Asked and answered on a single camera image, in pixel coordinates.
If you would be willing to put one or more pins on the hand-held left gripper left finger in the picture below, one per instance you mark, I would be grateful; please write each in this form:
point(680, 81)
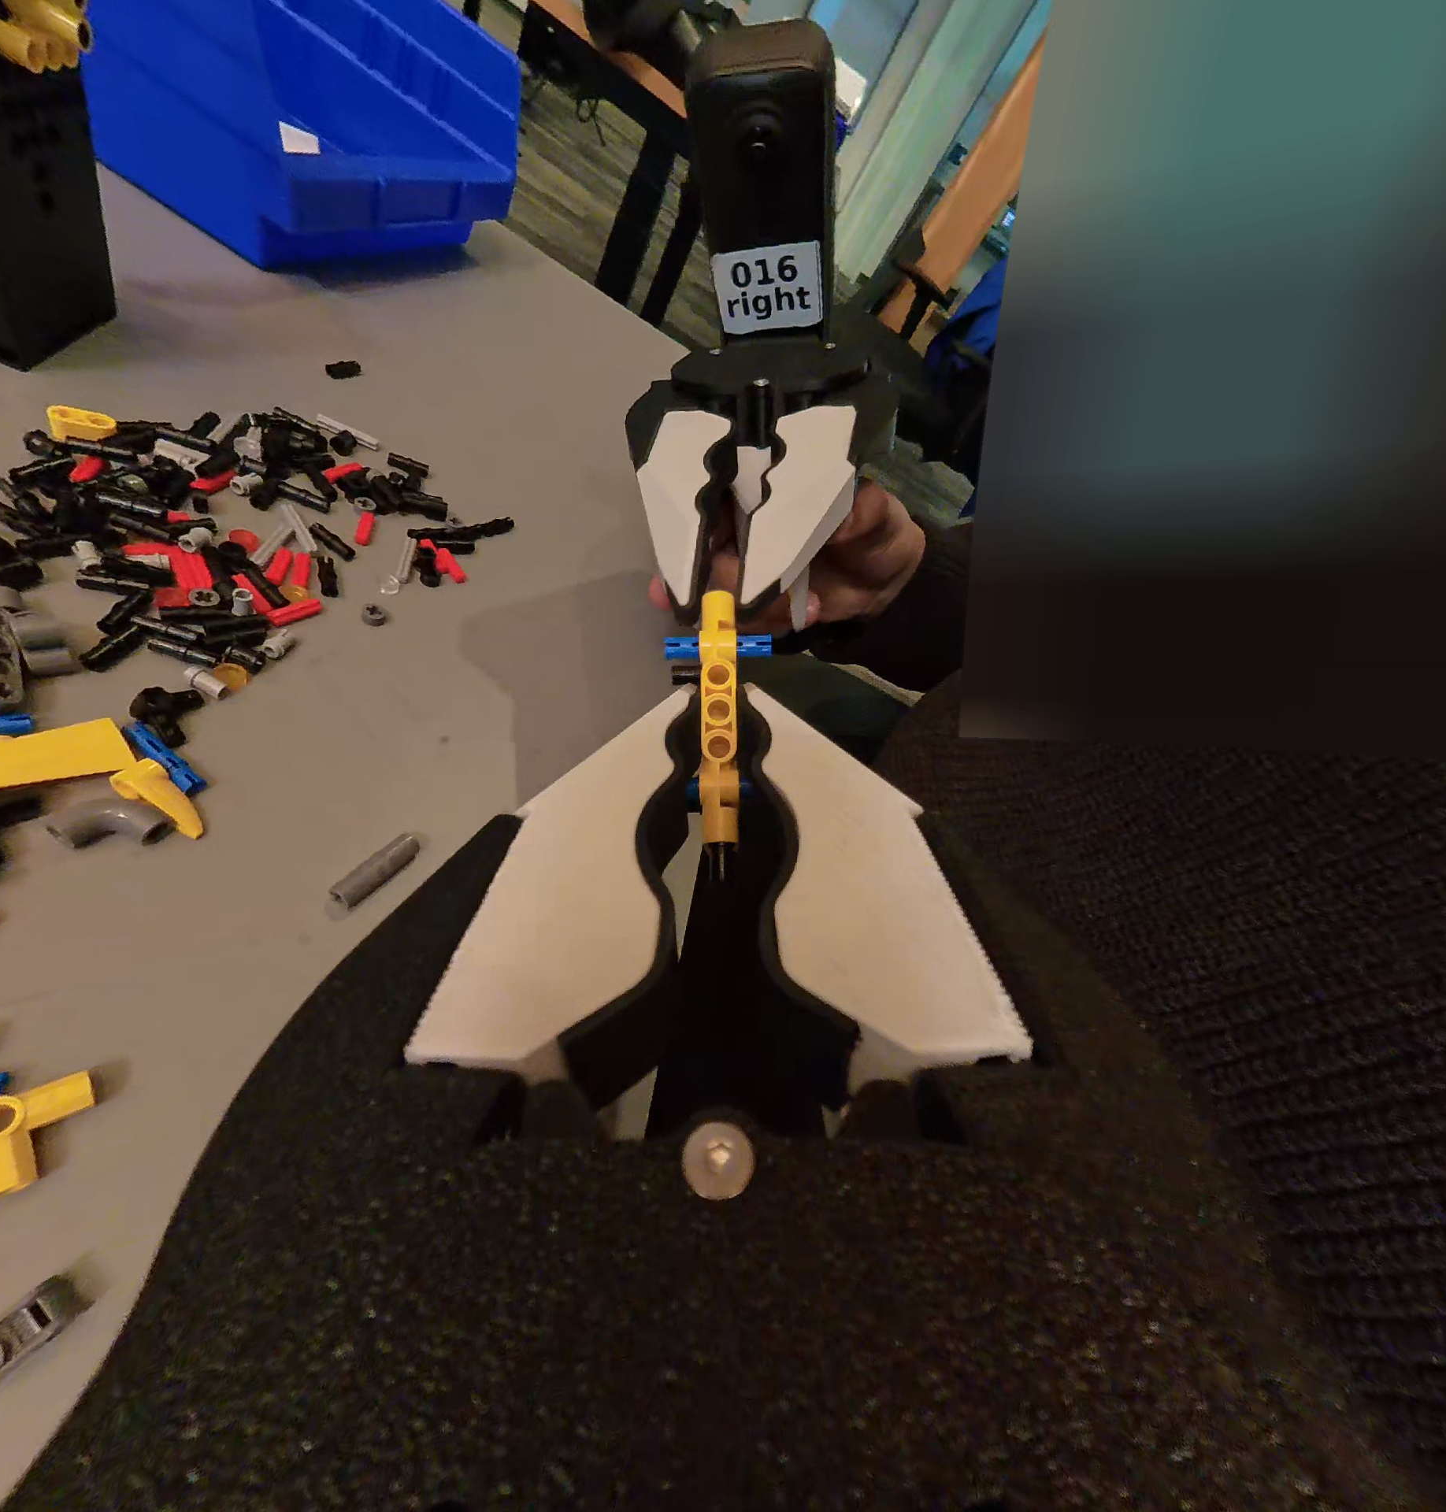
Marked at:
point(534, 945)

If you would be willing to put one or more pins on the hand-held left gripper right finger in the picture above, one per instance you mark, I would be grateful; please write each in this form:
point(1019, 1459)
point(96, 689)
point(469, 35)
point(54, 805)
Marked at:
point(900, 945)

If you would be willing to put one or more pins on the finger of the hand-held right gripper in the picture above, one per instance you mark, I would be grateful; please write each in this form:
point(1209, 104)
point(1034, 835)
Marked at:
point(672, 496)
point(819, 471)

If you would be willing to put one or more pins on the yellow brick assembly blue pins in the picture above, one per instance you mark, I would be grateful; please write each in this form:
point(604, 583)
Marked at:
point(718, 708)

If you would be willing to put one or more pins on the pile of mixed toy bricks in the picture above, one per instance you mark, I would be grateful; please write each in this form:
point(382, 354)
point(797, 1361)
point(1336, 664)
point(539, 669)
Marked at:
point(38, 757)

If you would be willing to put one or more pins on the person's right hand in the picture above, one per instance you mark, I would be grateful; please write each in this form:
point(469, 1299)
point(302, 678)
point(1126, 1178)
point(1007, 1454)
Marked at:
point(871, 554)

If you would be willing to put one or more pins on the wooden desk black legs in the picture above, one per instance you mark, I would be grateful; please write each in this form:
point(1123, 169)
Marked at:
point(982, 176)
point(647, 201)

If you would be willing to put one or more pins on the dark grey axle connector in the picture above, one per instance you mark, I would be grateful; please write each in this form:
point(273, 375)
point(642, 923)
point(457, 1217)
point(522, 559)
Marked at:
point(373, 871)

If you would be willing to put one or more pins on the blue jacket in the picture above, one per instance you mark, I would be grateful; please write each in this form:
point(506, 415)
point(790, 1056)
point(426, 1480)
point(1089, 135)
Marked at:
point(971, 330)

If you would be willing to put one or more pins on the person's black sweater torso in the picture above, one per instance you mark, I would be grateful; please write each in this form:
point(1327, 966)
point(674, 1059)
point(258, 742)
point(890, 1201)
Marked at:
point(1268, 945)

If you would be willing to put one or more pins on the blue storage bin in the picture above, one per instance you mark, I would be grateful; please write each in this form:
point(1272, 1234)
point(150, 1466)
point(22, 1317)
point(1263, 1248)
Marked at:
point(356, 212)

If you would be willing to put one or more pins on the pile of black red pins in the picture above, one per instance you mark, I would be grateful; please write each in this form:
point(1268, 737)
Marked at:
point(192, 573)

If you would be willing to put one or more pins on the yellow angled connector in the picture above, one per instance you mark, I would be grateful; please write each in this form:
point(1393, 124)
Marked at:
point(3, 1139)

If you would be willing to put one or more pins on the grey perforated beam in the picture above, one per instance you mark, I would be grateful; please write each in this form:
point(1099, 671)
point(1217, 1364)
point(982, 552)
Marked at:
point(25, 1328)

